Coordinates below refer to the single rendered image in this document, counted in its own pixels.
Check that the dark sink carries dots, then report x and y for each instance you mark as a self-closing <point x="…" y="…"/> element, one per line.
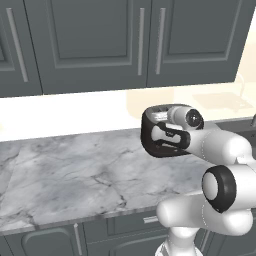
<point x="235" y="128"/>

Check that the black toaster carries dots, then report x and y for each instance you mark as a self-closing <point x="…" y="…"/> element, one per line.
<point x="146" y="136"/>

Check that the narrow grey wall cupboard door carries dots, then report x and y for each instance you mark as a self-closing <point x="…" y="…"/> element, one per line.
<point x="10" y="43"/>

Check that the wide grey wall cupboard door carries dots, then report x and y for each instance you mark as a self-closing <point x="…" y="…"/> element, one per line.
<point x="90" y="43"/>

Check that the grey tap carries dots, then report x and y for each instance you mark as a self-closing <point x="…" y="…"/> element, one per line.
<point x="253" y="120"/>

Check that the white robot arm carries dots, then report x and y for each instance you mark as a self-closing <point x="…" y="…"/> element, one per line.
<point x="220" y="146"/>

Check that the grey drawer front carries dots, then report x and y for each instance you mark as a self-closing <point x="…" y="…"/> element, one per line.
<point x="128" y="222"/>

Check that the grey base cupboard door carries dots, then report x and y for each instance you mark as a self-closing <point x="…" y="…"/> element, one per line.
<point x="230" y="245"/>
<point x="46" y="241"/>
<point x="126" y="246"/>

